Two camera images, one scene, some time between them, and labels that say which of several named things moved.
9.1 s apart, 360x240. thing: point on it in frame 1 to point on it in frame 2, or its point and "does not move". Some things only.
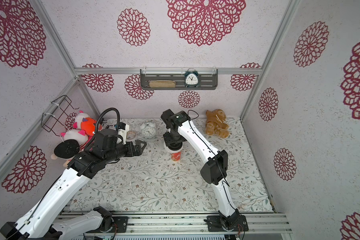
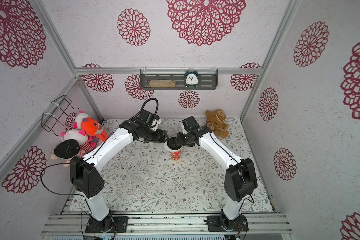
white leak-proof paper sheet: (173, 151) does not move
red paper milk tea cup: (176, 156) does not move
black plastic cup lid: (175, 146) does not move
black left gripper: (139, 150) to (160, 138)
